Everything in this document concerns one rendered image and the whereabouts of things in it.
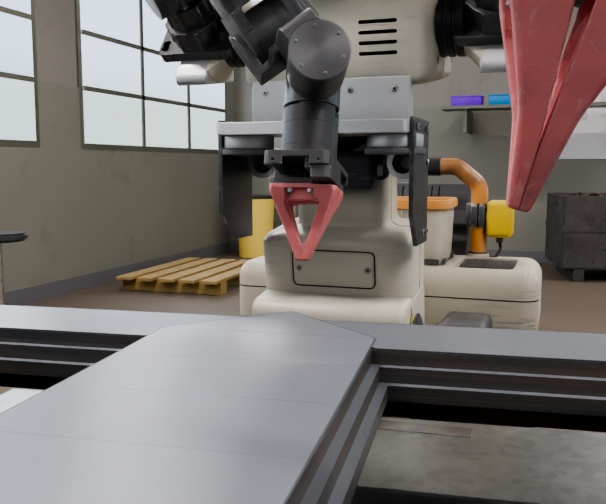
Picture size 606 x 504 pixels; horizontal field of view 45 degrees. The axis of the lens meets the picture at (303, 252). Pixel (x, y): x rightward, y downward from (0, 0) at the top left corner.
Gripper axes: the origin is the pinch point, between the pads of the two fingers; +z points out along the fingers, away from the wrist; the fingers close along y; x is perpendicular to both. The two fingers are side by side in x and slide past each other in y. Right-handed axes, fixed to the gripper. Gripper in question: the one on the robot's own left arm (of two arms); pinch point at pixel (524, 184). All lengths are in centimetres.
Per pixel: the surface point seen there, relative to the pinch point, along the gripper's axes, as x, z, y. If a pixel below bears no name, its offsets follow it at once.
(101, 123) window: 531, 23, -297
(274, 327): 33.4, 15.8, -13.8
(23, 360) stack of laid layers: 27.7, 23.0, -32.5
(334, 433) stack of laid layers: 13.5, 15.3, -5.1
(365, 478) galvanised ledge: 44, 31, -4
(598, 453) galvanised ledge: 56, 25, 19
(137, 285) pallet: 510, 140, -228
